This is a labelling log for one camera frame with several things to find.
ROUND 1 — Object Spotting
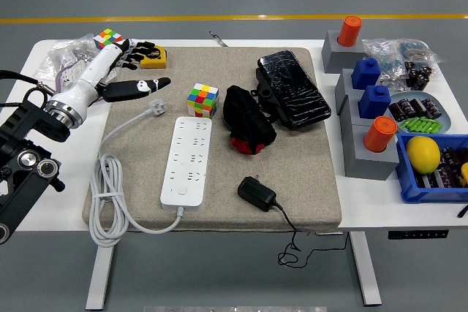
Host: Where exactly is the black glossy flat case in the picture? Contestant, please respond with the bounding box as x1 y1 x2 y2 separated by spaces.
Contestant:
257 49 332 129

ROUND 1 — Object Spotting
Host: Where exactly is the green battery pile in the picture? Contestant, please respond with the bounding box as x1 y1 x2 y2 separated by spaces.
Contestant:
400 116 443 134

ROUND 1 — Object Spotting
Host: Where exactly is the blue bottle-shaped block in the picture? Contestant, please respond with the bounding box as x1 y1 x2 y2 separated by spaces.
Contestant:
350 58 382 90
357 85 392 119

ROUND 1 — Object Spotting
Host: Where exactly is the black power adapter with cord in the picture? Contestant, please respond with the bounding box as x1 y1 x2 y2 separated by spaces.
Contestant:
237 175 349 269

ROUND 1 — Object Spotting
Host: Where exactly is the black table control panel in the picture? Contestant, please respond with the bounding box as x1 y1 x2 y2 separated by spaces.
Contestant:
388 230 450 240

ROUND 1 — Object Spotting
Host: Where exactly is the white power strip with cord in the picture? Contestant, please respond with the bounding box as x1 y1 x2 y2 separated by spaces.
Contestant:
88 98 214 249

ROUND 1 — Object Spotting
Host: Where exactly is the yellow lemon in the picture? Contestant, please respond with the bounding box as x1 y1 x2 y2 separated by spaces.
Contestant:
405 135 442 175

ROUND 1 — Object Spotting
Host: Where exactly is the orange cylinder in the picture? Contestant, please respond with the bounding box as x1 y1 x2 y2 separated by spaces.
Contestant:
363 115 399 153
336 15 363 47

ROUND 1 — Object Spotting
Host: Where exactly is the grey pen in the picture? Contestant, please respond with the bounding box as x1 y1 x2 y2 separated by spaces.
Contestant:
208 31 230 48

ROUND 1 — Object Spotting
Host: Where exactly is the black capacitor cluster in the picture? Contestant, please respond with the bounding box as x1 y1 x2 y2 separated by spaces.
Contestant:
404 60 435 91

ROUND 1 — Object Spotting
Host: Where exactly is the white table leg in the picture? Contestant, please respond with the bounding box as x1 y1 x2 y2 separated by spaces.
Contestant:
85 244 116 310
349 232 383 306

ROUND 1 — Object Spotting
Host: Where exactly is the blue plastic bin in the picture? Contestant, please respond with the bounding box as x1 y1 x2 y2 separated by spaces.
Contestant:
396 132 468 204

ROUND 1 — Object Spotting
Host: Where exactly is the light blue plate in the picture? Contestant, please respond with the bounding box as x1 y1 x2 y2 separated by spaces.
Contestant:
387 91 451 134

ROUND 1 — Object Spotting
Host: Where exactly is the yellow tape measure with strap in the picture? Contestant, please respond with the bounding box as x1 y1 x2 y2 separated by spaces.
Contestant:
140 45 168 69

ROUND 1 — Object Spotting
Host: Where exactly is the clear bag of small screws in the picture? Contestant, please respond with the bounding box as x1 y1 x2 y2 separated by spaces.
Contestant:
380 69 407 91

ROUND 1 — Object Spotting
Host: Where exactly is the dark brown capacitor pile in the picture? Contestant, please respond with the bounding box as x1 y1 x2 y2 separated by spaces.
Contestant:
416 146 468 189

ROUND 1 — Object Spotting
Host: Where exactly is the multicoloured puzzle cube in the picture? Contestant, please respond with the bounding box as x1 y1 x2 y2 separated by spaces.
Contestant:
186 83 219 120
93 28 124 50

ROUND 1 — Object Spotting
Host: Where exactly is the grey-brown fabric mat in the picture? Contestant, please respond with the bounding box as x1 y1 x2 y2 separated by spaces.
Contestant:
82 47 343 233

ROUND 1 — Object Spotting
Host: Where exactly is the grey block holder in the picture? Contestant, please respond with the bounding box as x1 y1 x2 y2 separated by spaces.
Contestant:
338 93 366 129
342 123 400 181
321 29 366 74
334 68 358 107

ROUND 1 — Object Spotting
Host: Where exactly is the clear bag of blue components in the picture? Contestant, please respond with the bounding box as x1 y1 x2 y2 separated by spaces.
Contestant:
396 38 442 64

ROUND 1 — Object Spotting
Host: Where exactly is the clear bag of white parts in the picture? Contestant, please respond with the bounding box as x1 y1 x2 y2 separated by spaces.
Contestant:
34 34 98 79

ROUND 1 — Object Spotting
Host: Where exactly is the clear bag of blue parts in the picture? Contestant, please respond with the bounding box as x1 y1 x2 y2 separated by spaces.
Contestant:
361 37 407 83

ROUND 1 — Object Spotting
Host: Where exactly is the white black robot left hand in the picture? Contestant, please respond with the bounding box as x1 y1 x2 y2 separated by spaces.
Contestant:
53 37 172 118

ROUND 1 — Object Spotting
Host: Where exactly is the black plastic bracket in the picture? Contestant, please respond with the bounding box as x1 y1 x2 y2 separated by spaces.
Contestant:
250 67 283 125

